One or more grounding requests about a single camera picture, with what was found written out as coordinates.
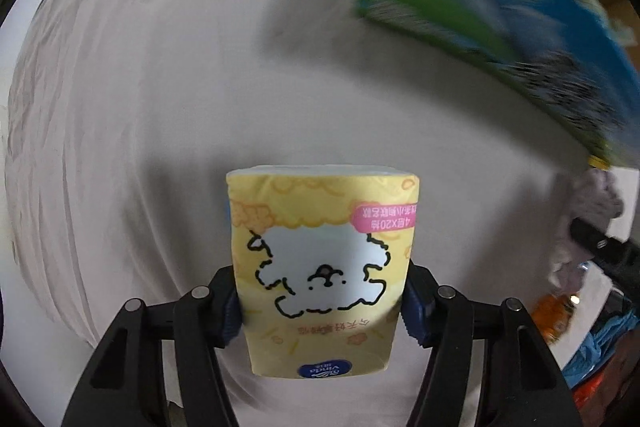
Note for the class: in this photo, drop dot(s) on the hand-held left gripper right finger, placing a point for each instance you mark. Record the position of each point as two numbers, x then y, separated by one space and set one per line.
413 313

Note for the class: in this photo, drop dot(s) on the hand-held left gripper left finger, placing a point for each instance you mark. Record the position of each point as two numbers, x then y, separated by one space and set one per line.
231 313

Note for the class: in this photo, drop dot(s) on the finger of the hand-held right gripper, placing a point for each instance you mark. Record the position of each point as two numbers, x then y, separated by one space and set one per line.
607 243

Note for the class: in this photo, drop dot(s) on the grey soft cloth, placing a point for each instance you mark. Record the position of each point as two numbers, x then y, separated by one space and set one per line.
597 199

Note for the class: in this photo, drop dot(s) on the yellow tissue pack with dog print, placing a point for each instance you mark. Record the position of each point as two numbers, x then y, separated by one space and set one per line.
320 272

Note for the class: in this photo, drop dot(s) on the orange soft item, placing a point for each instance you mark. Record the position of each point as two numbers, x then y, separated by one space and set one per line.
552 317

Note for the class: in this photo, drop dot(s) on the blue cloth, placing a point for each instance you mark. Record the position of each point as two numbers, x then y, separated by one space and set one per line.
600 344

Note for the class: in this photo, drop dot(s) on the white bed sheet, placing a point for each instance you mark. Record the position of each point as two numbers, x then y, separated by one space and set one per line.
150 107

